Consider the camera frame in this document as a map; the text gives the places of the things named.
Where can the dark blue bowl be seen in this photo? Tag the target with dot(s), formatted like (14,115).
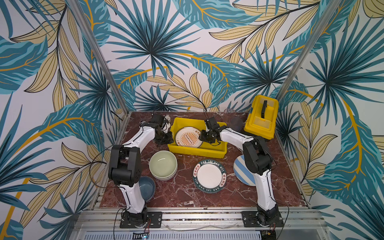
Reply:
(147,188)

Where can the light green bowl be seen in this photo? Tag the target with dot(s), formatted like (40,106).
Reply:
(163,165)

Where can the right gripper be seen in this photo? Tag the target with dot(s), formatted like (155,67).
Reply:
(208,136)

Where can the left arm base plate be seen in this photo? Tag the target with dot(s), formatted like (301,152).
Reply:
(153,220)

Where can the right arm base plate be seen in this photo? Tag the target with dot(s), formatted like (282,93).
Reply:
(254,219)

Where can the green rim lettered plate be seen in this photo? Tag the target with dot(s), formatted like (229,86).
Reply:
(209,176)

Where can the left aluminium corner post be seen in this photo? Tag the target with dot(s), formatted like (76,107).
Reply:
(87,30)

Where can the blue white striped plate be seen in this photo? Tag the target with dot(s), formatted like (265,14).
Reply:
(242,172)

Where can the grey translucent cup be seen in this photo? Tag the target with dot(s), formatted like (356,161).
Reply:
(236,124)

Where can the aluminium frame rail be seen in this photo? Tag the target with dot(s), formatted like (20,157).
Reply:
(224,223)

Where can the clear pink cup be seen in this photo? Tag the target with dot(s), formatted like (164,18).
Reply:
(229,113)

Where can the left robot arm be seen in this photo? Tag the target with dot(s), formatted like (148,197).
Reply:
(125,167)

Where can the right aluminium corner post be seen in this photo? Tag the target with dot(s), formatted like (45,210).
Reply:
(325,12)

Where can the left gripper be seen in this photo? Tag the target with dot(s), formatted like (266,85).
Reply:
(163,136)

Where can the orange sunburst plate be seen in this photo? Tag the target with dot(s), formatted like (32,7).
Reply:
(188,137)

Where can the aluminium corner post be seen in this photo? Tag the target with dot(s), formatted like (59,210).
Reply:
(325,12)
(87,30)

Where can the yellow black toolbox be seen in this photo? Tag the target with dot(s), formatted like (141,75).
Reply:
(262,117)

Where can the yellow plastic bin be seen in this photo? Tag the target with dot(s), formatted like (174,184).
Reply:
(217,150)

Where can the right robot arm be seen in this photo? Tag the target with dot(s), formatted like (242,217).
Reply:
(258,161)

